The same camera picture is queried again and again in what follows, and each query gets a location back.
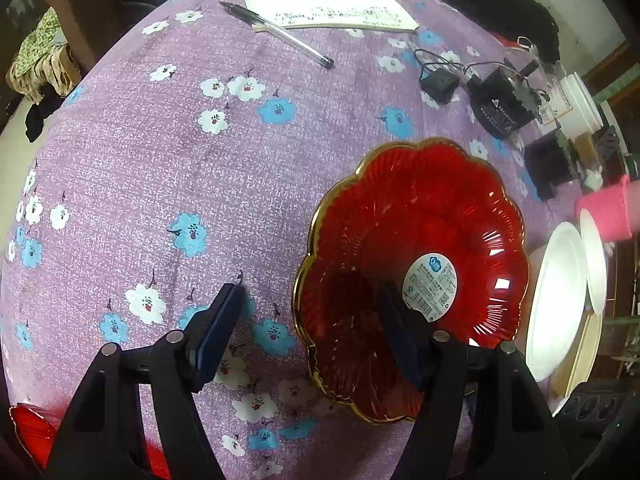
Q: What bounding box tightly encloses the red wedding glass plate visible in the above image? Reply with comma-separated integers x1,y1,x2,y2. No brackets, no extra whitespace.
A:
9,403,171,479

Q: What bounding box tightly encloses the large white paper bowl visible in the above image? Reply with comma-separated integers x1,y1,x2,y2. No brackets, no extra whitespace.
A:
524,222,587,382

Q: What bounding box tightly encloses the red gold-rimmed glass plate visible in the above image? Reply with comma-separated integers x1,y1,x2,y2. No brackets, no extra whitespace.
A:
292,138,529,424

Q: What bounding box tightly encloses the beige plastic bowl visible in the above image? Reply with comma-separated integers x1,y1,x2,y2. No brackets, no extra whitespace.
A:
549,310,603,416

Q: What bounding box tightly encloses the purple floral tablecloth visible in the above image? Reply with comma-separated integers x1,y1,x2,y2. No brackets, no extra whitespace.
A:
1,0,582,479

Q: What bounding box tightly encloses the dark small jar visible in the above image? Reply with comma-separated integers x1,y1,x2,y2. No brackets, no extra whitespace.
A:
524,128,579,202

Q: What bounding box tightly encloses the green patterned cloth pile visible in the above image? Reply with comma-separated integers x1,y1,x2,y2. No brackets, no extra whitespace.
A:
6,8,82,104

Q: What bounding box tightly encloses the clear ballpoint pen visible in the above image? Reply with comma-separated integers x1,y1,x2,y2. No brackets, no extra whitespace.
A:
219,1,334,70

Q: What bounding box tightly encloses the black electronic device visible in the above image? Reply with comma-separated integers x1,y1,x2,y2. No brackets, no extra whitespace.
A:
466,58,549,141

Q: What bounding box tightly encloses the small black charger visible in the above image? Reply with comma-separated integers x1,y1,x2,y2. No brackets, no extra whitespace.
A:
413,48,471,105

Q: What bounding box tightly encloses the white plastic jar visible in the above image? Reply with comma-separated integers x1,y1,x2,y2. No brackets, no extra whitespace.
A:
536,73,604,140

